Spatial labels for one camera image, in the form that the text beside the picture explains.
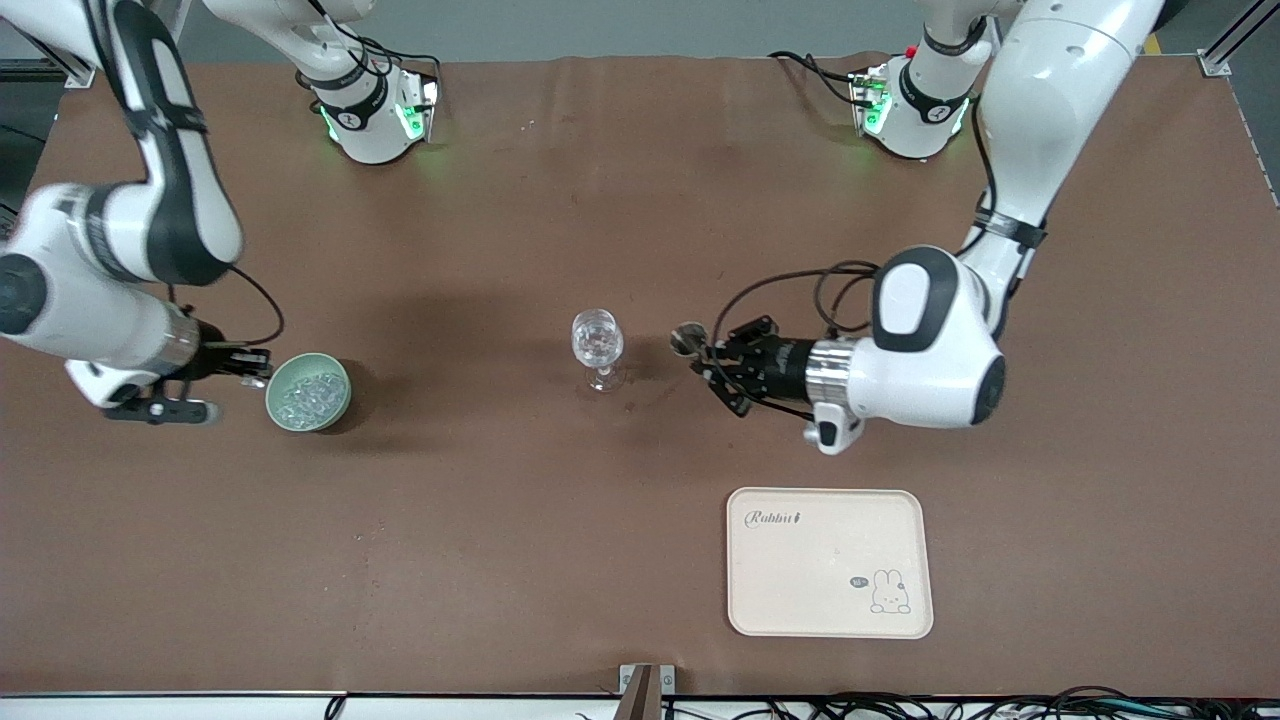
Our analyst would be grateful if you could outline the clear ice cube heap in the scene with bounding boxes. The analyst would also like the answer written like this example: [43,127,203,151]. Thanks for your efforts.
[279,373,347,422]

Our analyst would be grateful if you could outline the clear wine glass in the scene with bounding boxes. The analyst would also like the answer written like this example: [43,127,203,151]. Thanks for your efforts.
[570,309,627,393]

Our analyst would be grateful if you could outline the green ceramic bowl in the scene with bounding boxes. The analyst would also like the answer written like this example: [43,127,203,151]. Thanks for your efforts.
[265,352,353,434]

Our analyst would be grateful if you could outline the brown table cover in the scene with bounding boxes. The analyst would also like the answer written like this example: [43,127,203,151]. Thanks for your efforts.
[0,55,1280,698]

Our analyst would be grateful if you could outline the cream rabbit print tray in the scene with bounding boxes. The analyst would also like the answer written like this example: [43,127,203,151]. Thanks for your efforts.
[726,487,935,640]

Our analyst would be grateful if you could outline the black left arm base cable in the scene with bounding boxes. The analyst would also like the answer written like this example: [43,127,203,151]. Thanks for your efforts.
[767,50,873,107]

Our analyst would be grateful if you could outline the black arm base cable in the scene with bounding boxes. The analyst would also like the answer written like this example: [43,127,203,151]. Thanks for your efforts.
[298,0,443,96]
[767,50,873,107]

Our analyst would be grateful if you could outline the grey metal bracket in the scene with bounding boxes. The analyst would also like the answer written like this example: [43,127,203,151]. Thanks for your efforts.
[618,663,677,720]

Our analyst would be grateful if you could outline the aluminium frame profile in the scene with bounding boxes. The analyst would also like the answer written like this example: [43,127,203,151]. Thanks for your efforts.
[0,25,101,87]
[1200,0,1280,80]

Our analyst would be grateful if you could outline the black right arm base cable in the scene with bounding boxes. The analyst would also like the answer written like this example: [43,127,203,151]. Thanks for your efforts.
[298,0,443,96]

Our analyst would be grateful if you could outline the black cable bundle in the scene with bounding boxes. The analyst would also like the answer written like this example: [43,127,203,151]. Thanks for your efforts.
[325,685,1280,720]

